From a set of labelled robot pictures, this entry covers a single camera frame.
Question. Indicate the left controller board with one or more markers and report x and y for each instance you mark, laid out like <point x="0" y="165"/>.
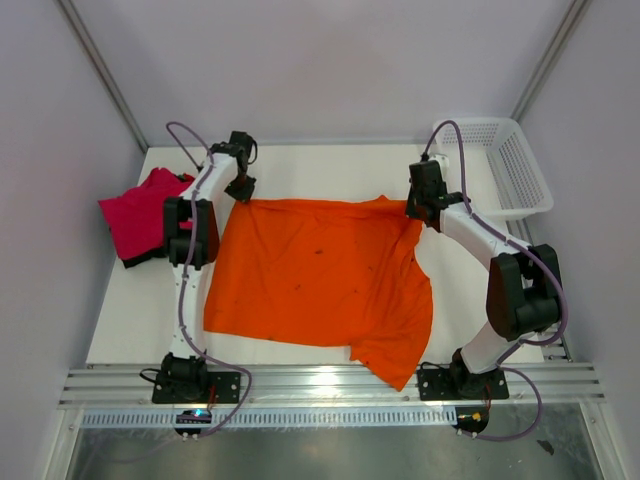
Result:
<point x="192" y="421"/>

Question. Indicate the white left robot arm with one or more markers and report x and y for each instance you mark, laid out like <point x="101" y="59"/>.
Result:
<point x="191" y="242"/>

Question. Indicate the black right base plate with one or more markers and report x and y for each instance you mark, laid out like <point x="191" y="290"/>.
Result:
<point x="440" y="384"/>

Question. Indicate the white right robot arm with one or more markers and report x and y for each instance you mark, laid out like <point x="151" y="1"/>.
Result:
<point x="524" y="292"/>

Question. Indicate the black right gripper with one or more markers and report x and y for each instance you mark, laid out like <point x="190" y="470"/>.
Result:
<point x="410" y="209"/>

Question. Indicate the orange t shirt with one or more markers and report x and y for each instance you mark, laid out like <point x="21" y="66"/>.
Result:
<point x="325" y="274"/>

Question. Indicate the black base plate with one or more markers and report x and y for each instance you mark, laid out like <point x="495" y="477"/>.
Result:
<point x="440" y="384"/>
<point x="213" y="388"/>

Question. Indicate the right controller board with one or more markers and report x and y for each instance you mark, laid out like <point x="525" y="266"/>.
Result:
<point x="471" y="421"/>

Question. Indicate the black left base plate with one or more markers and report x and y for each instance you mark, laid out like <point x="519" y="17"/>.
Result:
<point x="213" y="388"/>

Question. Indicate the pink folded t shirt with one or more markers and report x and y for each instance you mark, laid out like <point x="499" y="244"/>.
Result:
<point x="112" y="207"/>

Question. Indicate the controller board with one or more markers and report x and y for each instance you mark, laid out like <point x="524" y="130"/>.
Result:
<point x="471" y="421"/>
<point x="192" y="421"/>

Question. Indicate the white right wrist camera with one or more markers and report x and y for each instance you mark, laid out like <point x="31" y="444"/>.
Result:
<point x="443" y="162"/>

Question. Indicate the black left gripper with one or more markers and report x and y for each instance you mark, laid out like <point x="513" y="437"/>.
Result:
<point x="246" y="193"/>

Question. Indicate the slotted grey cable duct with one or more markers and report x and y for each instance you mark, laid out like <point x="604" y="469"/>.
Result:
<point x="332" y="417"/>

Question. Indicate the white plastic basket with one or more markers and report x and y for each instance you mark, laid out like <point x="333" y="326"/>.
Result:
<point x="503" y="178"/>

